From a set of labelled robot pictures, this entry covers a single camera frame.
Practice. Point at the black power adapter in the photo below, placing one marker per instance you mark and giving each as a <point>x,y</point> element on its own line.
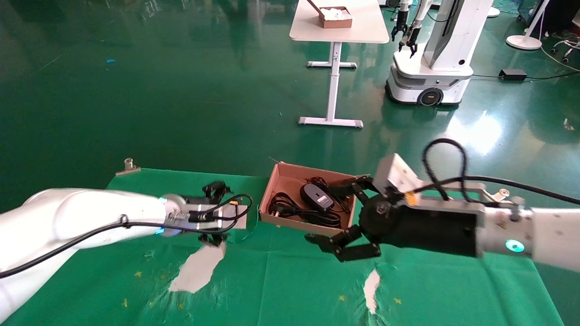
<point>513,74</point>

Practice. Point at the white floor stand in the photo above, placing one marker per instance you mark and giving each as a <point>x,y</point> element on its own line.
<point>523,43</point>

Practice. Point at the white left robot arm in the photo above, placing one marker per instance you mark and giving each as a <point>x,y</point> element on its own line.
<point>68,213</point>

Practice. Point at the wheeled chair base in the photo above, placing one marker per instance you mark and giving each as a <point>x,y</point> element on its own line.
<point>568,45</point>

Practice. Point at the small cardboard box with paper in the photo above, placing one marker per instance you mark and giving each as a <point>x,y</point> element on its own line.
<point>335,22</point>

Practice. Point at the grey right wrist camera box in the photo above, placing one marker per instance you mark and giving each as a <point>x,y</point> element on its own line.
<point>396,174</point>

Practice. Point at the metal binder clip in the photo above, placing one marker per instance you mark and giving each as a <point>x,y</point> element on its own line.
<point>500,195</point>
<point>128,167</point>

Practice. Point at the green table cloth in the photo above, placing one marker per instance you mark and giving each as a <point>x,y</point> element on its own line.
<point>281,280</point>

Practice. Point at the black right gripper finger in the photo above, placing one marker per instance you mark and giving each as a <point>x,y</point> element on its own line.
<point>362,188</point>
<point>353,246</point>

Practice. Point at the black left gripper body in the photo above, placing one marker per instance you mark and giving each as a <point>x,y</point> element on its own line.
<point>192,201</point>

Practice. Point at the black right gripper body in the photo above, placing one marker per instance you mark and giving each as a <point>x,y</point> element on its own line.
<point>430,233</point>

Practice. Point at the white wheeled background robot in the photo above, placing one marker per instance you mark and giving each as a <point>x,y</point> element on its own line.
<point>446,45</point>

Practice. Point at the open brown cardboard box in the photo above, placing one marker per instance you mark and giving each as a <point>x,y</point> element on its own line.
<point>283,181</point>

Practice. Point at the white pedestal table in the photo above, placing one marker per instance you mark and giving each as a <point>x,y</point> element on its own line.
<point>362,31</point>

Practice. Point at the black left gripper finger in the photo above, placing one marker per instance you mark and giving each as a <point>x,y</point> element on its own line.
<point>216,190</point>
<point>213,238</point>

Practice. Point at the background robot black gripper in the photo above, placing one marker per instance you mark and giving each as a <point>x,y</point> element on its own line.
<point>399,29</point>
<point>412,40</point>

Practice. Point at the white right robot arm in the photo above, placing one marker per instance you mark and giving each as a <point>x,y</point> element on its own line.
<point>553,235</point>

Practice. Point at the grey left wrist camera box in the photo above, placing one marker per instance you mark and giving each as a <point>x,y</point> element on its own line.
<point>240,222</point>

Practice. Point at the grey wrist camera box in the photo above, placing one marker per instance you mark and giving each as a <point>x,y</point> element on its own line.
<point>396,174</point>
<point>240,222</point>

